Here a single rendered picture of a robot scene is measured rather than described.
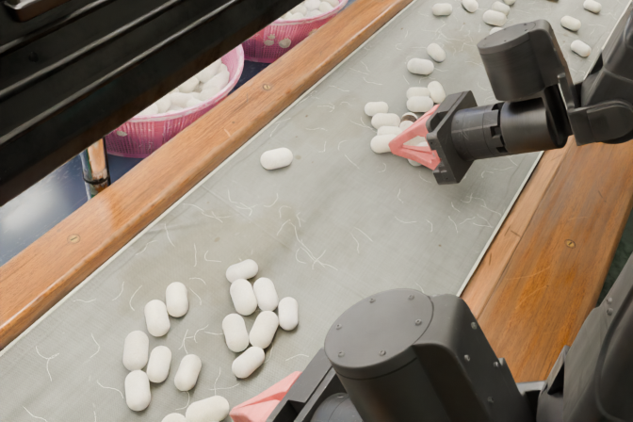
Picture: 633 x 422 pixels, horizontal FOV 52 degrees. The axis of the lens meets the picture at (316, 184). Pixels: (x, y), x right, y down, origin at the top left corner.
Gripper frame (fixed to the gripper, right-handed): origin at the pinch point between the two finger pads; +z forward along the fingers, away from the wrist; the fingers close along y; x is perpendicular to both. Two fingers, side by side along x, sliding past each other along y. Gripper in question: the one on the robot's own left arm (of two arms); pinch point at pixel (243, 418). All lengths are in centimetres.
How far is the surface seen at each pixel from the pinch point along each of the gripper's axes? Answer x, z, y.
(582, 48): 8, 0, -81
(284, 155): -6.6, 15.6, -29.3
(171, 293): -4.9, 13.7, -7.6
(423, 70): -3, 13, -57
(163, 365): -2.0, 10.6, -1.8
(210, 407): 1.4, 6.3, -1.2
